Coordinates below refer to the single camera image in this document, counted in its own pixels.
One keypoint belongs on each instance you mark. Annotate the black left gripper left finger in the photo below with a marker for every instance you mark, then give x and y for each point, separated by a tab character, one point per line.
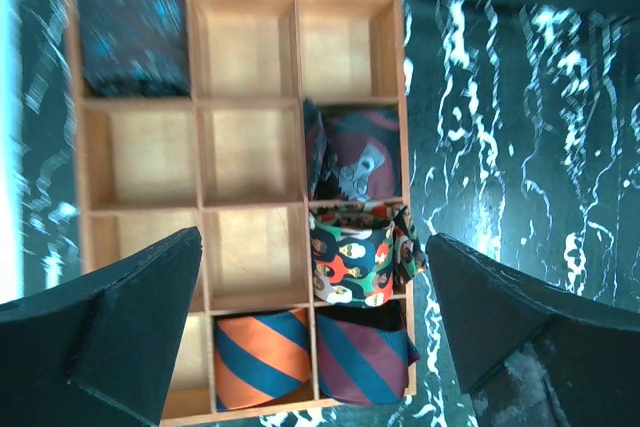
100	349

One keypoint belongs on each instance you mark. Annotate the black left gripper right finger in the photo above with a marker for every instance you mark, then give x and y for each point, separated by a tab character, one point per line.
529	353

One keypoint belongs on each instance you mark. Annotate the orange blue striped rolled tie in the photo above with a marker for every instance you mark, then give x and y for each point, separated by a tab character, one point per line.
260	358

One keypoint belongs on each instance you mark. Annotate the maroon blue striped rolled tie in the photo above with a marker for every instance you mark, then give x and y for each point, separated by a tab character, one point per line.
364	355

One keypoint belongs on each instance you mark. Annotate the colourful faces rolled tie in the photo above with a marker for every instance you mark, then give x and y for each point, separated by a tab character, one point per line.
360	252

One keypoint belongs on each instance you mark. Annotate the wooden compartment organizer box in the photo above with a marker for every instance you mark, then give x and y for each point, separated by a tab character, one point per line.
229	159

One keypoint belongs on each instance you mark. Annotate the maroon dark green rolled tie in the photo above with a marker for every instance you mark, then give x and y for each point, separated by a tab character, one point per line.
352	152

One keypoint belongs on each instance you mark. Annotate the dark blue patterned rolled tie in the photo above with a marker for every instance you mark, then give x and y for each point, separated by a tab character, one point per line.
134	47

